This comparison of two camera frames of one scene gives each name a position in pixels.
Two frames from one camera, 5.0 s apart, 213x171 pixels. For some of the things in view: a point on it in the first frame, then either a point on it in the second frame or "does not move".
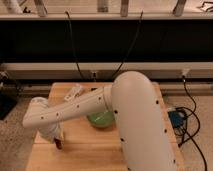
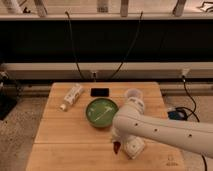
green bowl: [101, 119] does not move
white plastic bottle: [77, 89] does not move
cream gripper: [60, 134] to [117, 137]
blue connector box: [176, 118] does not move
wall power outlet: [93, 76] does not move
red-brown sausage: [58, 143] to [116, 146]
